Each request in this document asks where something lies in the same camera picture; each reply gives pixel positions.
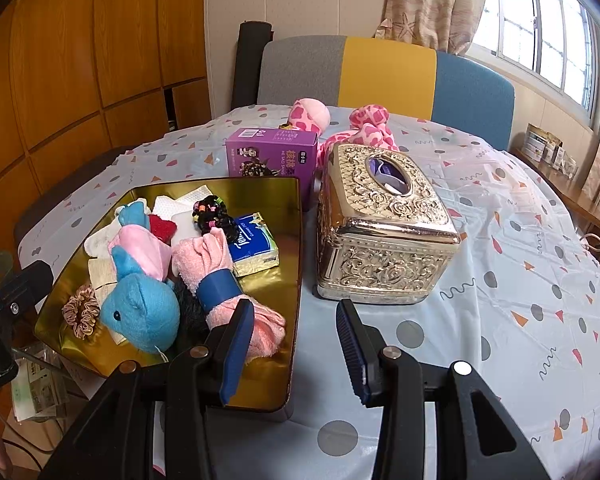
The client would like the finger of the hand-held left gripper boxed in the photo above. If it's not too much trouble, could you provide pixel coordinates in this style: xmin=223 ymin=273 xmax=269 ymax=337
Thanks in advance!
xmin=0 ymin=261 xmax=55 ymax=313

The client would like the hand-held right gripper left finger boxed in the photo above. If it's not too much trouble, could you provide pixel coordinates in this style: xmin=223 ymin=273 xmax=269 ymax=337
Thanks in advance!
xmin=37 ymin=300 xmax=256 ymax=480

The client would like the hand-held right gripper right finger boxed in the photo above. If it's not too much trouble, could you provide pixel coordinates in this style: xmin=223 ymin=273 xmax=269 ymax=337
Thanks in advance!
xmin=336 ymin=299 xmax=551 ymax=480

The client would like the black fuzzy cloth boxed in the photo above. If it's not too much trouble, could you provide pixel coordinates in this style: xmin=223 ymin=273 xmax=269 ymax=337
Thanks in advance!
xmin=172 ymin=279 xmax=216 ymax=352

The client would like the gold metal tray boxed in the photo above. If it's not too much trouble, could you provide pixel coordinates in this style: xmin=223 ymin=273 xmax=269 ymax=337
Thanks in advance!
xmin=33 ymin=176 xmax=303 ymax=417

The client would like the brown satin scrunchie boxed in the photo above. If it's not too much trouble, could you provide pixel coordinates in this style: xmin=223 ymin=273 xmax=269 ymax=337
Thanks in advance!
xmin=62 ymin=282 xmax=101 ymax=339

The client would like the cream cloth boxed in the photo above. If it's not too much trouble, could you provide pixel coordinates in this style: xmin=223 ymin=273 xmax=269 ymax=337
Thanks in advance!
xmin=86 ymin=257 xmax=121 ymax=306

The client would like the white oval pad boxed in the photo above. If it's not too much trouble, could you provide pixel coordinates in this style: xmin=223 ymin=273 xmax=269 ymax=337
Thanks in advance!
xmin=84 ymin=219 xmax=127 ymax=257

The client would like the pink towel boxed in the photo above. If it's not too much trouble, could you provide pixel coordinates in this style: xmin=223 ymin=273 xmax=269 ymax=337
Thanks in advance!
xmin=171 ymin=227 xmax=287 ymax=363

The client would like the blue dolphin plush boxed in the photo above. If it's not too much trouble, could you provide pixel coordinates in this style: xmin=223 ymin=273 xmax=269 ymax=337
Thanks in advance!
xmin=99 ymin=199 xmax=182 ymax=356

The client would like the white soft block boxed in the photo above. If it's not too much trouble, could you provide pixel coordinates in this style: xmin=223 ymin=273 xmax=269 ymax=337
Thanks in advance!
xmin=172 ymin=209 xmax=202 ymax=247

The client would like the black hair tie bundle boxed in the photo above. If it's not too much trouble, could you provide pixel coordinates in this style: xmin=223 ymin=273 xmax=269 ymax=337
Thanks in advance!
xmin=192 ymin=195 xmax=241 ymax=247

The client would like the red fuzzy cloth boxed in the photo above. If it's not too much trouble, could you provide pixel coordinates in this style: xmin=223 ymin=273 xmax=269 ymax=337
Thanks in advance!
xmin=147 ymin=214 xmax=178 ymax=247

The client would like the green white packet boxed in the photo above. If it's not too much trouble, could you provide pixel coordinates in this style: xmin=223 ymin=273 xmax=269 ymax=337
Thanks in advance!
xmin=11 ymin=347 xmax=73 ymax=423

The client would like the blue tissue pack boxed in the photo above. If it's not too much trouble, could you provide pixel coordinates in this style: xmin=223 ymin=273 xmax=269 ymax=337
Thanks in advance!
xmin=230 ymin=212 xmax=281 ymax=278

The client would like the white paper napkin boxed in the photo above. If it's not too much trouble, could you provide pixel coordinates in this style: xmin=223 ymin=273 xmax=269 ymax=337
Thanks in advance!
xmin=152 ymin=184 xmax=215 ymax=216

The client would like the white patterned tablecloth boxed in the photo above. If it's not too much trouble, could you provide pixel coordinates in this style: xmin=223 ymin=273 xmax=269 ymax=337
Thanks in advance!
xmin=17 ymin=105 xmax=600 ymax=480

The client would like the purple cardboard box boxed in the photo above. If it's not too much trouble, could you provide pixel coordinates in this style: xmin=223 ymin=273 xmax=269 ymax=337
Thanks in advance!
xmin=225 ymin=127 xmax=320 ymax=211

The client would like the pink spotted giraffe plush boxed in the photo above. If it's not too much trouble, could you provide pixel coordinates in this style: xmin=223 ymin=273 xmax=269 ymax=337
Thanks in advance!
xmin=279 ymin=98 xmax=401 ymax=168

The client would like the wooden wardrobe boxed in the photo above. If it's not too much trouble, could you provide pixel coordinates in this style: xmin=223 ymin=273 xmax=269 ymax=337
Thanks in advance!
xmin=0 ymin=0 xmax=211 ymax=241

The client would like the wooden sideboard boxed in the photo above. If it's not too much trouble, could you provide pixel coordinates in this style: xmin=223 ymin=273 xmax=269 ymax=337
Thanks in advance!
xmin=510 ymin=145 xmax=600 ymax=261

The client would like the grey yellow blue chair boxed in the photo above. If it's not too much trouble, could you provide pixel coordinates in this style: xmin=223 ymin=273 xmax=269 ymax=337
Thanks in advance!
xmin=256 ymin=35 xmax=516 ymax=152

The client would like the row of small packets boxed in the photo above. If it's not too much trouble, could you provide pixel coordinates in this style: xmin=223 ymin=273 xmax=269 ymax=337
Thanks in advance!
xmin=524 ymin=124 xmax=579 ymax=177

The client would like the window with white frame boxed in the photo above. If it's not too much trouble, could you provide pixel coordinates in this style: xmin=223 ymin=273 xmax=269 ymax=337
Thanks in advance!
xmin=467 ymin=0 xmax=600 ymax=128

